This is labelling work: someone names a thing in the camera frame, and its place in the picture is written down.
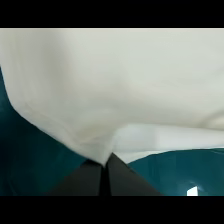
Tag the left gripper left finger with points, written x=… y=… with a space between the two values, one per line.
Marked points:
x=83 y=181

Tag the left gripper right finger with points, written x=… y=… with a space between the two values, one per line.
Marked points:
x=128 y=180

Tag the white shirt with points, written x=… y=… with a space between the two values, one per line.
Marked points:
x=110 y=83

